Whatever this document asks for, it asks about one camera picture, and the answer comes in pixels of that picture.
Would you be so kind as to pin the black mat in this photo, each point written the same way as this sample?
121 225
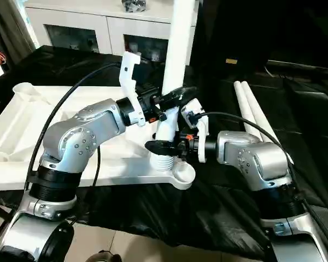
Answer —
303 109

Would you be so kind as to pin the white plastic table top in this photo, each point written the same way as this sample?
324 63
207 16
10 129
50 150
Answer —
16 131

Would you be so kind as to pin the white cabinet with glass doors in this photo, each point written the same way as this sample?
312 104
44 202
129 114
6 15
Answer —
71 19

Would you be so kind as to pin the dark grey curtain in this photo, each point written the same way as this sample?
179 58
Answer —
5 30

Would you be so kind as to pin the dark rounded object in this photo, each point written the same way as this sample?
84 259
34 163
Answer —
105 256

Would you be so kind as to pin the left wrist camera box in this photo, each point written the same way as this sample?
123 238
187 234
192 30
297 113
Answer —
131 82

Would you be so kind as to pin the white plastic table leg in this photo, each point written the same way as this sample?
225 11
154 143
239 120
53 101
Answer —
177 54
243 103
254 103

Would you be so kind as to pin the black metal folding frame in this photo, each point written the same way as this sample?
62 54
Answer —
0 215

